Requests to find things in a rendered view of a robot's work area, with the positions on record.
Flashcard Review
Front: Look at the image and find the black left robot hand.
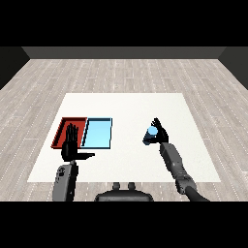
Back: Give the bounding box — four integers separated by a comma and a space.
60, 122, 96, 164

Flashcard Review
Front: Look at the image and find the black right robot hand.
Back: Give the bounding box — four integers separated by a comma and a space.
150, 117, 170, 146

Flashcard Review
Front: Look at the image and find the blue can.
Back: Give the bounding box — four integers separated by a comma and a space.
142, 125, 159, 146

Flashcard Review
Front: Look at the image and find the red shallow open box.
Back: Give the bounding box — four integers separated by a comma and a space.
50, 116, 88, 150

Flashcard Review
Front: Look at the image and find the light blue shallow open box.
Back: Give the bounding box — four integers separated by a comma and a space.
79, 116, 113, 150

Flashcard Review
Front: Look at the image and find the dark grey robot body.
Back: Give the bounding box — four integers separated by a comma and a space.
94, 182, 155, 202

